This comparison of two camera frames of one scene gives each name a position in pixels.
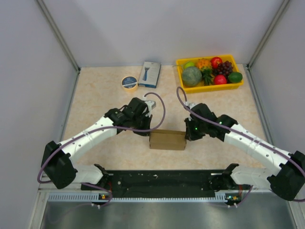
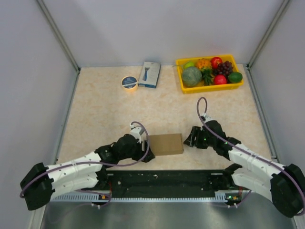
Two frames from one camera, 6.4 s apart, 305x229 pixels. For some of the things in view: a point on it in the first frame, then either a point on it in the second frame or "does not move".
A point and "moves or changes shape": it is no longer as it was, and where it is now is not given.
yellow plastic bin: (213, 87) does not move
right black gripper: (189, 135) -> (196, 131)
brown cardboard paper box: (167, 139) moves or changes shape
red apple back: (215, 61) does not move
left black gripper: (147, 120) -> (149, 154)
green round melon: (191, 76) does not move
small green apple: (189, 64) does not move
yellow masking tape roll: (129, 83) does not move
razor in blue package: (149, 74) does not move
